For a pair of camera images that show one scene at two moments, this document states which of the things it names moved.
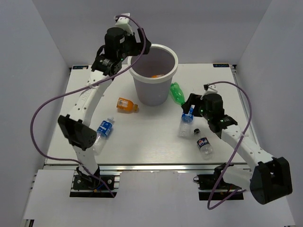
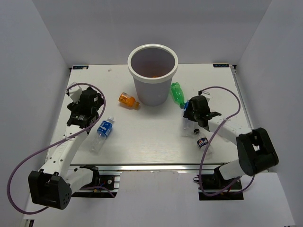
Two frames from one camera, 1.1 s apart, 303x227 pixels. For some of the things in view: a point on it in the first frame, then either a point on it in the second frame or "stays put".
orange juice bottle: x=127 y=104 to x=128 y=100
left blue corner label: x=79 y=67 stays put
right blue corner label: x=221 y=65 stays put
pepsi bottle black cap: x=204 y=144 stays put
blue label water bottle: x=104 y=129 stays put
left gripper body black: x=131 y=48 to x=100 y=101
